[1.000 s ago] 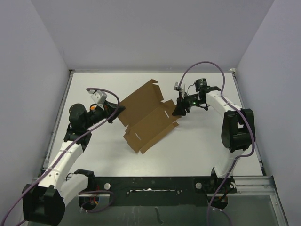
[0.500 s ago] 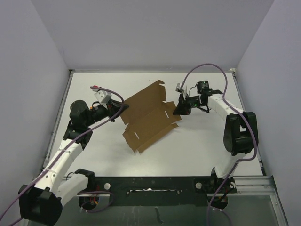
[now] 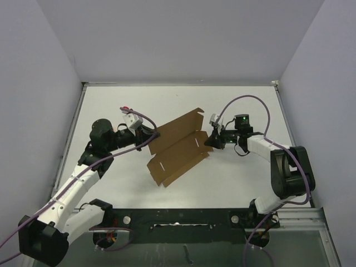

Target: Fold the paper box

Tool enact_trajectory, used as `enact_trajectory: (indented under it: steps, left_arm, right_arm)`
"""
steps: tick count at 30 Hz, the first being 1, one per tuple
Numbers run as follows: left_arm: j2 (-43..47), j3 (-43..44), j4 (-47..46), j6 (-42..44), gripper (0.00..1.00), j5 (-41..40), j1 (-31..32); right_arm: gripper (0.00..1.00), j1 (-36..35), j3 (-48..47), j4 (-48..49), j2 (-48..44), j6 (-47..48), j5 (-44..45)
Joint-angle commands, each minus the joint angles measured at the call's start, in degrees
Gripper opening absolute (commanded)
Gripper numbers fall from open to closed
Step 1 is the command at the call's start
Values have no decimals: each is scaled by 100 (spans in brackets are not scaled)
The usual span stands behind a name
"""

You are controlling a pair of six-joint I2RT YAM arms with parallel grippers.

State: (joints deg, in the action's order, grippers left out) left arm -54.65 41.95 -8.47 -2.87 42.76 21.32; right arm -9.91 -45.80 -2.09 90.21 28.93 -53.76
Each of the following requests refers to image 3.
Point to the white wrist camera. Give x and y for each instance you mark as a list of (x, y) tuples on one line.
[(132, 121), (216, 121)]

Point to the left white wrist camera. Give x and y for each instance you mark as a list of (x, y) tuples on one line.
[(132, 121)]

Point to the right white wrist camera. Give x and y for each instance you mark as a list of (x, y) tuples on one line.
[(216, 121)]

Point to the brown cardboard box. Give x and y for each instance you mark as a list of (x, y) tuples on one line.
[(180, 147)]

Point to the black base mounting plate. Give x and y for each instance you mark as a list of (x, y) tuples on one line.
[(123, 227)]

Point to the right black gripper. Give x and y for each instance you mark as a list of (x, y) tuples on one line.
[(215, 139)]

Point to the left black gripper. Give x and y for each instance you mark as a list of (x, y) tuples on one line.
[(143, 134)]

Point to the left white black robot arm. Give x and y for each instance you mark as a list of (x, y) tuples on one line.
[(46, 235)]

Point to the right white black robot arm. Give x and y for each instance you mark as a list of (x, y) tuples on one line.
[(290, 168)]

